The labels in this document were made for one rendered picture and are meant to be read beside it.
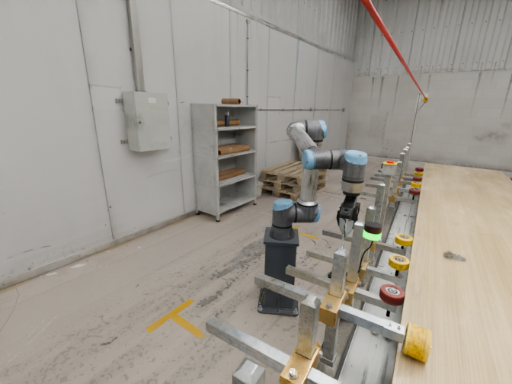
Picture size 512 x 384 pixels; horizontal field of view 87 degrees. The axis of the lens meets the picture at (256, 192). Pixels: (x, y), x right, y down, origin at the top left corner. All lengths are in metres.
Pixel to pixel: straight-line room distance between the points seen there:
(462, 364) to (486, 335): 0.17
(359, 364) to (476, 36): 8.39
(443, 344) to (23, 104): 3.03
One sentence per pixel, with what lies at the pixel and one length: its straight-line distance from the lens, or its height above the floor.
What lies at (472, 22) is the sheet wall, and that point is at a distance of 9.10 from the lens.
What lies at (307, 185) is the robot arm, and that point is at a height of 1.01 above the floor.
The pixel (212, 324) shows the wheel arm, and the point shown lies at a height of 0.96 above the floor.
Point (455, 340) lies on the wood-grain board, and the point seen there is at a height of 0.90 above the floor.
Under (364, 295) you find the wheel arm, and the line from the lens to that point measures 1.15.
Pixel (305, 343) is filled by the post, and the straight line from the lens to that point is 0.72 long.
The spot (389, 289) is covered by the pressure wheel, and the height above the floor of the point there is 0.90.
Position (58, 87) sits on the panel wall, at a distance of 3.06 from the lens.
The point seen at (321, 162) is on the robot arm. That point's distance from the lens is 1.25.
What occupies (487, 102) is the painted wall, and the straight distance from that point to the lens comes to 8.86.
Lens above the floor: 1.52
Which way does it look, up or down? 17 degrees down
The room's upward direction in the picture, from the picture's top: 1 degrees clockwise
